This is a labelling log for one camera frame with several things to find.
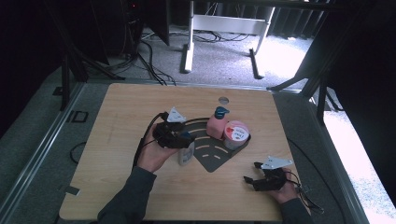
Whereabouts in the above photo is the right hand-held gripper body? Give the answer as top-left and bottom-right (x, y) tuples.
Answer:
(251, 155), (295, 192)

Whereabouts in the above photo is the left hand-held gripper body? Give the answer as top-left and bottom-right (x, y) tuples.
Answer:
(151, 106), (188, 149)

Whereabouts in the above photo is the dark grey slotted rack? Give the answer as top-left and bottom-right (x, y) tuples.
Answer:
(183, 117), (252, 174)

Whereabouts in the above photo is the pink bottle with blue pump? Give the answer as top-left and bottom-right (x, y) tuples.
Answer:
(205, 105), (231, 140)

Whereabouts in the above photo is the pink jar with white lid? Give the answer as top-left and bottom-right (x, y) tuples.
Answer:
(222, 119), (250, 151)

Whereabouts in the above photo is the person's right hand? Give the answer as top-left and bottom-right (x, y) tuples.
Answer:
(270, 168), (300, 205)

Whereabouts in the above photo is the person's left hand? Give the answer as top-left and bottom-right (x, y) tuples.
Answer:
(135, 123), (181, 175)

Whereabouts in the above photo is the black metal stand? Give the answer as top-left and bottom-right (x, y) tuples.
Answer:
(46, 0), (126, 112)
(266, 18), (347, 123)

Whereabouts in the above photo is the black tape piece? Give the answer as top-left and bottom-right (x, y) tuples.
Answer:
(63, 185), (81, 197)

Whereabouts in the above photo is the black computer tower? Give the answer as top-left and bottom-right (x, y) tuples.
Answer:
(90, 0), (145, 58)

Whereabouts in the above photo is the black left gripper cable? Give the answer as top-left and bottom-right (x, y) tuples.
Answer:
(133, 111), (170, 171)

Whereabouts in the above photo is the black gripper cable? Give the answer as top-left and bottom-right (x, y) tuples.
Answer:
(284, 172), (325, 215)
(133, 111), (170, 171)

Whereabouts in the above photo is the long thin black cable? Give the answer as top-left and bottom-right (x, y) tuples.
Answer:
(287, 137), (348, 224)

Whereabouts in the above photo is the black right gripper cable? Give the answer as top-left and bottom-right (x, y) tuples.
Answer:
(284, 172), (325, 215)

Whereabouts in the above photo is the bundle of black floor cables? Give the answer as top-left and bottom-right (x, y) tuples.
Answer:
(124, 31), (177, 87)

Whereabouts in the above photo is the black cable loop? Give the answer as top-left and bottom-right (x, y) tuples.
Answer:
(69, 141), (89, 165)

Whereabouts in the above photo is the white desk frame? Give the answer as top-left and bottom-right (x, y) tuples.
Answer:
(179, 0), (276, 80)

